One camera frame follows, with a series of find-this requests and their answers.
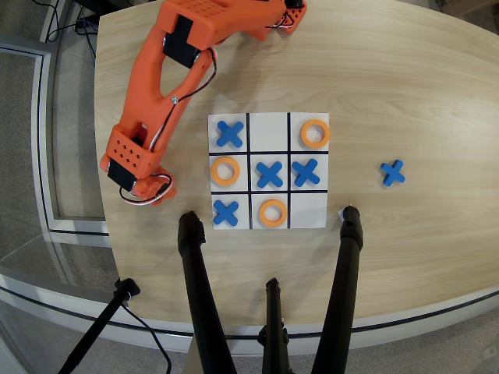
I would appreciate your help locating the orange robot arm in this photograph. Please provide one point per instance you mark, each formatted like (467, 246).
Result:
(144, 78)

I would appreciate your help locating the blue foam cross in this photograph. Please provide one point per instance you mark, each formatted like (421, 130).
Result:
(306, 172)
(393, 173)
(225, 212)
(270, 174)
(230, 134)

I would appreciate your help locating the thick black tripod leg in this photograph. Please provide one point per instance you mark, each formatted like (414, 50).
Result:
(343, 280)
(199, 280)

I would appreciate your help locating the white tic-tac-toe board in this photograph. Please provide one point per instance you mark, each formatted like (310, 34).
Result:
(269, 132)

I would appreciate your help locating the black stand pole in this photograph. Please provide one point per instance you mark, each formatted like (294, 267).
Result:
(97, 323)

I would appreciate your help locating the thin black tripod leg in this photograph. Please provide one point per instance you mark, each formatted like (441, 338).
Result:
(273, 323)

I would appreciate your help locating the small white tag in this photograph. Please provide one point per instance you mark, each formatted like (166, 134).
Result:
(340, 213)

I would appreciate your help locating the white glass partition frame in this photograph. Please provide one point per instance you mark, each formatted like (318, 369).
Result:
(43, 156)

